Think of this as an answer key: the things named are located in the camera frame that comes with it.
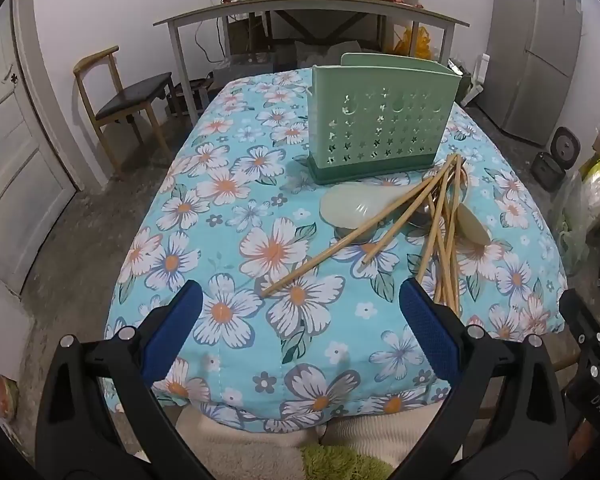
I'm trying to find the grey metal table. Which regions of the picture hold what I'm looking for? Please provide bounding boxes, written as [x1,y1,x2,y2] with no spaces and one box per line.
[153,0,471,126]

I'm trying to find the metal spoon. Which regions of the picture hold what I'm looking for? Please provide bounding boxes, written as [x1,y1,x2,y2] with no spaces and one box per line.
[334,225,381,247]
[405,200,438,228]

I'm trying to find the grey refrigerator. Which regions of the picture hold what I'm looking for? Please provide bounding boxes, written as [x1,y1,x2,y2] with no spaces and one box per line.
[477,0,583,148]

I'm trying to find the large pale plastic spoon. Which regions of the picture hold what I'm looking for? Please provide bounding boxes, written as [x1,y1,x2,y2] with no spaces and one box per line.
[320,182,416,233]

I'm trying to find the white panel door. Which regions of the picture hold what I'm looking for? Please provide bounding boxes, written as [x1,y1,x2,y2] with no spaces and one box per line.
[0,0,78,296]

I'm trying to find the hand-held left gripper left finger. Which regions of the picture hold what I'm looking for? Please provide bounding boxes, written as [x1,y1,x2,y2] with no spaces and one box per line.
[35,279,204,480]

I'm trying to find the black rice cooker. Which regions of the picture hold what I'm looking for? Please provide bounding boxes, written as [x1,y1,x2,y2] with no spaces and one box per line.
[531,151,567,192]

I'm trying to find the cardboard box under table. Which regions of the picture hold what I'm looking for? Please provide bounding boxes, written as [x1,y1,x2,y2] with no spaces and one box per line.
[227,15,273,56]

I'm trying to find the floral blue table cloth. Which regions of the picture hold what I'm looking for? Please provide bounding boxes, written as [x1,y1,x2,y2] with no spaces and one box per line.
[102,69,568,433]

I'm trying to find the small pale plastic spoon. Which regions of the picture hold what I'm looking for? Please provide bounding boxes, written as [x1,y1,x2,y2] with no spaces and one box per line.
[455,200,493,246]

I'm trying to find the pile of wooden chopsticks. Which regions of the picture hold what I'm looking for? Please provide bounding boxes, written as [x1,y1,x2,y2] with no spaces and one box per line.
[261,152,473,318]

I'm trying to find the yellow plastic bag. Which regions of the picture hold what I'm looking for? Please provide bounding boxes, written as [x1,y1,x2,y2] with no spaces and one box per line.
[395,25,436,61]

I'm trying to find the clear plastic bag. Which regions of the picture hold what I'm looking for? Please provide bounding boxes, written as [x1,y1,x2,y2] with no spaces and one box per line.
[550,170,591,276]

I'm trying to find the wooden chair with dark seat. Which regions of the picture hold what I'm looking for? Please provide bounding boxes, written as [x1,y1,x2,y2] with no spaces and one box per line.
[73,46,178,171]

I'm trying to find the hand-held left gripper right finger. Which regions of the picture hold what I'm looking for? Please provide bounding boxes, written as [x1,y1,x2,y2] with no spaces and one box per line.
[399,277,568,480]

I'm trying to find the green perforated utensil holder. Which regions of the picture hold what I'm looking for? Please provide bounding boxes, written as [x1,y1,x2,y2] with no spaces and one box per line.
[306,52,462,186]

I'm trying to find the person's fleece clothing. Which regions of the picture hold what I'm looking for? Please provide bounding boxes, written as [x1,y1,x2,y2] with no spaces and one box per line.
[175,405,461,480]

